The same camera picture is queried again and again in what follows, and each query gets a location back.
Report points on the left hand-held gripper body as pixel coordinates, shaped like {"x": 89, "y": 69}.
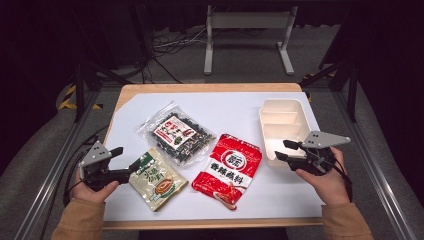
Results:
{"x": 96, "y": 163}

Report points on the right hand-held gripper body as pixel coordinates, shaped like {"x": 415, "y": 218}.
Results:
{"x": 316, "y": 156}

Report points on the cream divided plastic container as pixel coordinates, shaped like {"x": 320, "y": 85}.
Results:
{"x": 283, "y": 123}

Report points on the green beige seasoning packet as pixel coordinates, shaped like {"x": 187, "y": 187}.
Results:
{"x": 158, "y": 181}

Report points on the clear bag of dried seaweed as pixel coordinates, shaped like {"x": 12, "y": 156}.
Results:
{"x": 178, "y": 135}

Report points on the red white seasoning packet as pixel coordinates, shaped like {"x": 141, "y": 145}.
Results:
{"x": 230, "y": 170}

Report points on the person's left hand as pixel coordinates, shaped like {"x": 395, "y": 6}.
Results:
{"x": 95, "y": 193}

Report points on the person's right hand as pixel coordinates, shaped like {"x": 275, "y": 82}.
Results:
{"x": 330, "y": 186}

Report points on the yellow black hazard tape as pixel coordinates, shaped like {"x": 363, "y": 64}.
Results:
{"x": 68, "y": 100}

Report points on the black metal stand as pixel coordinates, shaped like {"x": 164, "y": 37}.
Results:
{"x": 351, "y": 90}
{"x": 79, "y": 90}

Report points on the white paper sheet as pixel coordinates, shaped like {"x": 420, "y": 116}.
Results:
{"x": 226, "y": 110}

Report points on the aluminium frame rail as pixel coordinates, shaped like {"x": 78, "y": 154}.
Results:
{"x": 373, "y": 166}
{"x": 53, "y": 173}

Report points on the white metal table frame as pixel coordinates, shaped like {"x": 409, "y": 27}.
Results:
{"x": 248, "y": 20}

